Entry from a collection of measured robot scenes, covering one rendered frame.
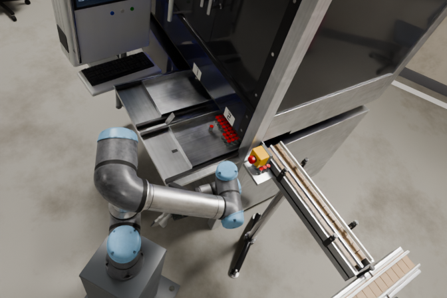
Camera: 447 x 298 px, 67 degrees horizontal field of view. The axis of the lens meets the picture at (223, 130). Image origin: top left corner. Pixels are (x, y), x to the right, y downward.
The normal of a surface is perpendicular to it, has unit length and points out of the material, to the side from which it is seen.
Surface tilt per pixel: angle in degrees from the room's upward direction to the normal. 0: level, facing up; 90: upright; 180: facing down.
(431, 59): 90
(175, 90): 0
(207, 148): 0
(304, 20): 90
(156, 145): 0
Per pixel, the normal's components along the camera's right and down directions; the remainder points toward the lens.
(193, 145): 0.21, -0.61
